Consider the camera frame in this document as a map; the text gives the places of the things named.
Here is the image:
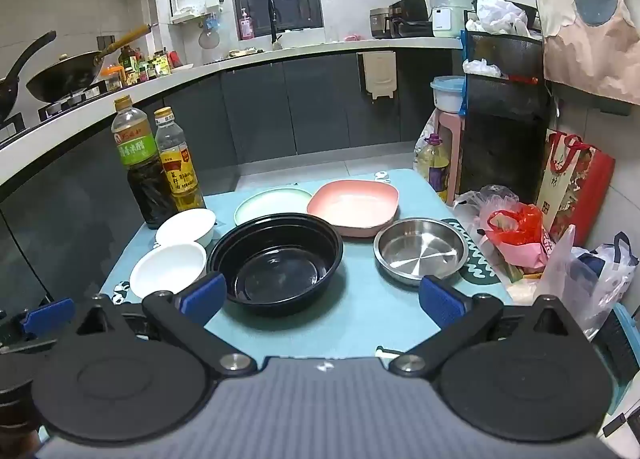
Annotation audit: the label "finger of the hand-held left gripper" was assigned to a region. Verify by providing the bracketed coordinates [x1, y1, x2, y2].
[0, 298, 76, 355]

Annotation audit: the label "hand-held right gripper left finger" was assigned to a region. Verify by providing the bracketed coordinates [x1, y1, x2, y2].
[75, 272, 258, 380]

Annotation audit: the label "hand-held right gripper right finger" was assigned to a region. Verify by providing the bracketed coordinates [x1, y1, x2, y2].
[389, 275, 576, 380]

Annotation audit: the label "white bowl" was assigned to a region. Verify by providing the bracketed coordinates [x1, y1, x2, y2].
[130, 241, 208, 301]
[155, 208, 217, 249]

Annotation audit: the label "stainless steel bowl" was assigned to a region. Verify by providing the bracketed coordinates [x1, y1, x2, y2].
[373, 217, 469, 287]

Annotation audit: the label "black round bowl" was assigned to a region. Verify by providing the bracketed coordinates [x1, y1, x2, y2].
[206, 213, 345, 318]

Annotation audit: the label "pale green plate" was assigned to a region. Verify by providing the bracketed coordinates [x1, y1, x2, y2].
[234, 187, 315, 227]

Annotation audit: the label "pink square plate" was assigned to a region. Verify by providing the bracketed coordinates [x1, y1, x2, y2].
[306, 180, 400, 239]

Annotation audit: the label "dark green wavy mat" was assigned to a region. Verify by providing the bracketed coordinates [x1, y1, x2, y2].
[442, 218, 501, 286]

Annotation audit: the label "light blue tablecloth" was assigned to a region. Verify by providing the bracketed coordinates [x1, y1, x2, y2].
[97, 168, 516, 370]

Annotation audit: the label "clear bag of white food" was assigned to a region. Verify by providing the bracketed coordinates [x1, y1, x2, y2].
[506, 266, 546, 305]

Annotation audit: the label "clear plastic bag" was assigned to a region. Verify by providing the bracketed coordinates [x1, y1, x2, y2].
[452, 185, 521, 235]

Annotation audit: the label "pink plastic bag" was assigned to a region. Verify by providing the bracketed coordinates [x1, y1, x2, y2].
[500, 234, 557, 280]

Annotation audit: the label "red plastic bag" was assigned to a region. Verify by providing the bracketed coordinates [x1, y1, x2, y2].
[486, 204, 546, 260]

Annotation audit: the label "oil bottle yellow label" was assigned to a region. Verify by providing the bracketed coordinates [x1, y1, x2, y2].
[153, 107, 206, 214]

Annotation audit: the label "dark vinegar bottle green label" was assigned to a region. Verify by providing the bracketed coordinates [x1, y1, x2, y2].
[111, 95, 178, 231]

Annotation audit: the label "yellow cooking oil jug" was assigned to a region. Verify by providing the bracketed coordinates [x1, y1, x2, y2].
[417, 134, 451, 202]

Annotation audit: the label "translucent white plastic bag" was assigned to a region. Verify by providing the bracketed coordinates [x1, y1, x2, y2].
[532, 225, 640, 340]

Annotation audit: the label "pink plastic stool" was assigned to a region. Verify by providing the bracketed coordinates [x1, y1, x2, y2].
[432, 109, 466, 202]

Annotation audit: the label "patterned white plastic bag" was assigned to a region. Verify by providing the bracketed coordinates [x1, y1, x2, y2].
[414, 111, 441, 180]

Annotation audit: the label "black mesh rack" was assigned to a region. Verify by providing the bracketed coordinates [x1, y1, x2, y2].
[457, 9, 556, 207]

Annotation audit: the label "red gift bag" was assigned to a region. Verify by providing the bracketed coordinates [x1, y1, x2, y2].
[535, 129, 616, 247]

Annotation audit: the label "white container blue lid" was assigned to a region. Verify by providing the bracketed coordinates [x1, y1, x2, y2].
[431, 75, 467, 114]

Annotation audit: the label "gas stove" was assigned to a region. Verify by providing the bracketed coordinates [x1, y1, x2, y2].
[0, 84, 116, 144]

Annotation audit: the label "dark grey kitchen cabinets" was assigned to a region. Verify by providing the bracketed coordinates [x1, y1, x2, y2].
[0, 49, 466, 315]

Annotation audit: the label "black frying pan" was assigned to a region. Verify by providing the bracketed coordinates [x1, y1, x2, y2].
[0, 30, 57, 122]

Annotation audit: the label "orange lidded container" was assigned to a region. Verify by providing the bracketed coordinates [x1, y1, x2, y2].
[102, 65, 124, 92]

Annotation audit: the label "beige hanging bin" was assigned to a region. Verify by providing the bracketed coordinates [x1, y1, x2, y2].
[356, 51, 397, 100]

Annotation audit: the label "small white plastic bag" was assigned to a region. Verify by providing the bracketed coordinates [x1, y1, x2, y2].
[462, 59, 502, 78]

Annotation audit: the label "cluster of condiment bottles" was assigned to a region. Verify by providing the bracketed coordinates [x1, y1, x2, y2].
[118, 45, 183, 87]

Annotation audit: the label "hanging clear scoop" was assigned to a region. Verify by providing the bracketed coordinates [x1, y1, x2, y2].
[198, 14, 221, 50]

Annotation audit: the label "white water dispenser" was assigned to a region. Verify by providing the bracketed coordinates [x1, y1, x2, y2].
[431, 6, 472, 38]

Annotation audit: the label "black faucet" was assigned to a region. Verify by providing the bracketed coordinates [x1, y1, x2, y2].
[267, 0, 284, 50]

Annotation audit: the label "silver rice cooker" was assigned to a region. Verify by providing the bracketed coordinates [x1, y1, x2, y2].
[370, 7, 396, 40]

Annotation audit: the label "black coffee machine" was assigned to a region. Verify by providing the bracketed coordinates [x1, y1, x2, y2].
[387, 0, 434, 38]

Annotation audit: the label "crumpled white plastic bags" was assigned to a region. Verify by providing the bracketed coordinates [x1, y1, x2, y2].
[472, 0, 531, 37]

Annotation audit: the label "beige hanging apron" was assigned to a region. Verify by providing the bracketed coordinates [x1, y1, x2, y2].
[533, 0, 640, 104]

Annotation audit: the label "black wok wooden handle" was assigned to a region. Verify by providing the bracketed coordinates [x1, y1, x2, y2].
[26, 24, 152, 104]

